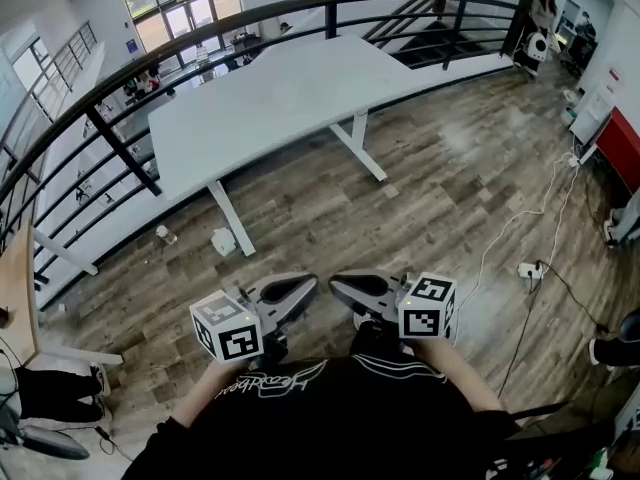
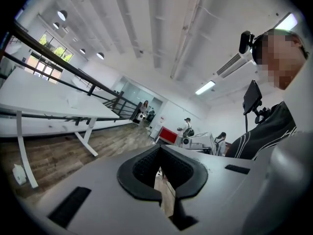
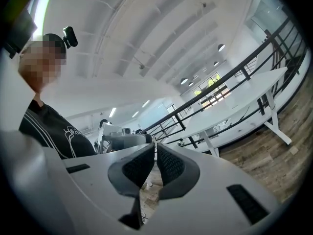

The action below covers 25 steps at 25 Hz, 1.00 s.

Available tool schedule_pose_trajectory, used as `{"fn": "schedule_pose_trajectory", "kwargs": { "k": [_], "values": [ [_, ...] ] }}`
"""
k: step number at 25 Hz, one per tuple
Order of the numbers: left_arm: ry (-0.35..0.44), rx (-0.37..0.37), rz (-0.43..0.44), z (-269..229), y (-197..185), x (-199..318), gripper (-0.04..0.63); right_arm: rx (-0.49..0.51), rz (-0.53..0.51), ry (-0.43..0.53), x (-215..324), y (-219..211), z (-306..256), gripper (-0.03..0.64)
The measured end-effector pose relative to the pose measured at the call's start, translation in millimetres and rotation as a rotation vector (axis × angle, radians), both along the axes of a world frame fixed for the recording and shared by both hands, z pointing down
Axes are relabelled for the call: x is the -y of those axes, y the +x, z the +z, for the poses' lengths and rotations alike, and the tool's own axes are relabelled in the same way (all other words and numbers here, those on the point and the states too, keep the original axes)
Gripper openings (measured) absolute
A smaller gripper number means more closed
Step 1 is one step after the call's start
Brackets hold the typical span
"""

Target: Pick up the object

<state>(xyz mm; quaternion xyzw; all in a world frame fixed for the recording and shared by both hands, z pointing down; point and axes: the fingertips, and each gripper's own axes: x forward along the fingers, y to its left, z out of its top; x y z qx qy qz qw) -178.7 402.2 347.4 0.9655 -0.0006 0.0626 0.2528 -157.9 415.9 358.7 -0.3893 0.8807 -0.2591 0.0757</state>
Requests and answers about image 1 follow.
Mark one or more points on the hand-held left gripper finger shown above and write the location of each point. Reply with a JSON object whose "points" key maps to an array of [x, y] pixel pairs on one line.
{"points": [[295, 280], [300, 302]]}

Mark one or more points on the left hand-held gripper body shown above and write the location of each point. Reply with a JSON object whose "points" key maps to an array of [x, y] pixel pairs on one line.
{"points": [[227, 325]]}

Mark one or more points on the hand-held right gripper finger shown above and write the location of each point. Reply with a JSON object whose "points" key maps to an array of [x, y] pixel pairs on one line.
{"points": [[350, 298], [357, 274]]}

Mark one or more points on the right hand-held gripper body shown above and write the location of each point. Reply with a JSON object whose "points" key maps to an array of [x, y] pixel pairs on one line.
{"points": [[425, 313]]}

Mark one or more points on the person's left forearm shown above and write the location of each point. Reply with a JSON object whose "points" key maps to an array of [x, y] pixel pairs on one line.
{"points": [[210, 393]]}

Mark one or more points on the person's right forearm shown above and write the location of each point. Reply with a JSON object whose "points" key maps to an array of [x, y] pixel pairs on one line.
{"points": [[450, 373]]}

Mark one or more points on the person's white shoe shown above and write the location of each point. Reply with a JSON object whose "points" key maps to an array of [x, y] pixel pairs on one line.
{"points": [[361, 318]]}

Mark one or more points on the person's black striped trousers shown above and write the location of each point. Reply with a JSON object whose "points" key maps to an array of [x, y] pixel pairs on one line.
{"points": [[372, 340]]}

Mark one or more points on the white plastic jug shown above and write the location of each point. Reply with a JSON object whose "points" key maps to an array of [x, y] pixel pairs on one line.
{"points": [[223, 242]]}

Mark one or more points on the clear plastic bottle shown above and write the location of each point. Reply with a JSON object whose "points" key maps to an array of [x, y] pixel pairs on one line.
{"points": [[166, 234]]}

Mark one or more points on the white power strip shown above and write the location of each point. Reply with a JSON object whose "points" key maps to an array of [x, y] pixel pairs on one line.
{"points": [[529, 271]]}

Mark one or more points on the person's black printed shirt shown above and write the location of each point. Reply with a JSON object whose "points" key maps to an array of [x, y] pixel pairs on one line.
{"points": [[325, 428]]}

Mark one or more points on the white table leg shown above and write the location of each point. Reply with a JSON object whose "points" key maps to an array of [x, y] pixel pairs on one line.
{"points": [[65, 253]]}

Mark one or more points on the white table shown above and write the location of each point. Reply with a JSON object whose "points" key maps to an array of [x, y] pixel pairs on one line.
{"points": [[280, 103]]}

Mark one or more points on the wooden desk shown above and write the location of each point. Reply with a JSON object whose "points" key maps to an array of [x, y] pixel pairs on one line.
{"points": [[17, 293]]}

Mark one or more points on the grey chair base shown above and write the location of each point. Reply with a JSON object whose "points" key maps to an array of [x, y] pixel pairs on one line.
{"points": [[50, 443]]}

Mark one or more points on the white plug adapter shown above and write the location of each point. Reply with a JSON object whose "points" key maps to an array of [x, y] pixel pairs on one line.
{"points": [[573, 160]]}

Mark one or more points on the black metal railing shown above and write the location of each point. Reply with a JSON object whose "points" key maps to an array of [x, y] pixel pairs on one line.
{"points": [[115, 143]]}

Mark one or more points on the grey wheeled base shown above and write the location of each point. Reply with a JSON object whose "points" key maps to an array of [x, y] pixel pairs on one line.
{"points": [[625, 225]]}

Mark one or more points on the black staircase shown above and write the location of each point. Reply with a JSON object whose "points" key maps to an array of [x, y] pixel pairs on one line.
{"points": [[440, 38]]}

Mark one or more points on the white board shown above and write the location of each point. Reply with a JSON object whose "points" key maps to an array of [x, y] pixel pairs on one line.
{"points": [[592, 115]]}

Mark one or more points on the red cabinet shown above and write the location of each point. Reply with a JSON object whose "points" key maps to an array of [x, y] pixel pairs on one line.
{"points": [[622, 143]]}

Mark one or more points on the glass entrance doors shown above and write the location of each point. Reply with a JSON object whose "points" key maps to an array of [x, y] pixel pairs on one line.
{"points": [[180, 8]]}

